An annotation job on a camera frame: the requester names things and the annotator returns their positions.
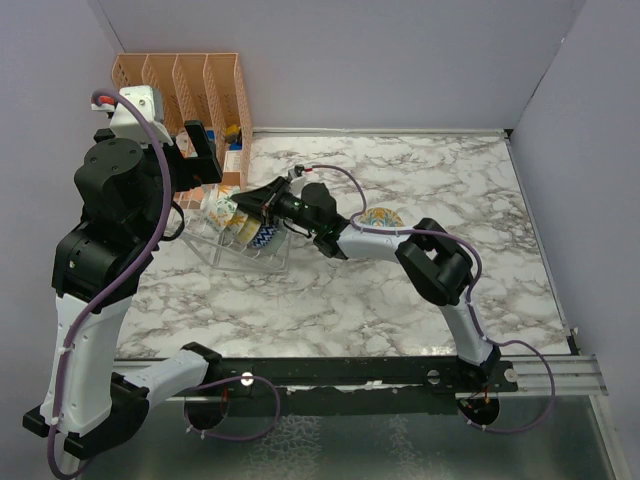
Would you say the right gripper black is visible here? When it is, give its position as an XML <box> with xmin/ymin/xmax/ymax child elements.
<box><xmin>230</xmin><ymin>179</ymin><xmax>319</xmax><ymax>237</ymax></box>

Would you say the red and blue patterned bowl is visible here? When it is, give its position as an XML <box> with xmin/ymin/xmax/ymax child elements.
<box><xmin>249</xmin><ymin>225</ymin><xmax>278</xmax><ymax>250</ymax></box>

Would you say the yellow teal patterned bowl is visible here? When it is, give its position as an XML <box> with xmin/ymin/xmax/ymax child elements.
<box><xmin>236</xmin><ymin>217</ymin><xmax>261</xmax><ymax>245</ymax></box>

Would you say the white orange leaf bowl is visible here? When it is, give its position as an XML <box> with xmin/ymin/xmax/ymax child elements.
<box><xmin>225</xmin><ymin>209</ymin><xmax>249</xmax><ymax>235</ymax></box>

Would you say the blue yellow floral bowl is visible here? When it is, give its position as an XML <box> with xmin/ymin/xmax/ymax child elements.
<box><xmin>358</xmin><ymin>207</ymin><xmax>404</xmax><ymax>228</ymax></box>

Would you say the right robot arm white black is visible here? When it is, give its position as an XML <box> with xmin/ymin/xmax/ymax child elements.
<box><xmin>232</xmin><ymin>177</ymin><xmax>500</xmax><ymax>391</ymax></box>

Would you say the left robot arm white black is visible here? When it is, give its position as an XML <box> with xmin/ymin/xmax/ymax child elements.
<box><xmin>23</xmin><ymin>120</ymin><xmax>222</xmax><ymax>460</ymax></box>

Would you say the yellow black eraser block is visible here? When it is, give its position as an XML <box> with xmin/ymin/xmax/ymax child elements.
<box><xmin>225</xmin><ymin>124</ymin><xmax>241</xmax><ymax>143</ymax></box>

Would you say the orange plastic file organizer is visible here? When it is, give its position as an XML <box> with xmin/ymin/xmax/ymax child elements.
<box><xmin>112</xmin><ymin>53</ymin><xmax>253</xmax><ymax>188</ymax></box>

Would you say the white card box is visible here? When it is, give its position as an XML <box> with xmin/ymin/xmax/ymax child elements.
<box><xmin>224</xmin><ymin>150</ymin><xmax>243</xmax><ymax>173</ymax></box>

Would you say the white wire dish rack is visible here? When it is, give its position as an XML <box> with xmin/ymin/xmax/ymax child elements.
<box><xmin>169</xmin><ymin>185</ymin><xmax>291</xmax><ymax>274</ymax></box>

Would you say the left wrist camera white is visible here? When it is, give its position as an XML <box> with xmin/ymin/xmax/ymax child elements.
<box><xmin>89</xmin><ymin>85</ymin><xmax>171</xmax><ymax>146</ymax></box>

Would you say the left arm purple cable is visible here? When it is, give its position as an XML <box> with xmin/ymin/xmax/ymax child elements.
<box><xmin>47</xmin><ymin>89</ymin><xmax>281</xmax><ymax>478</ymax></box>

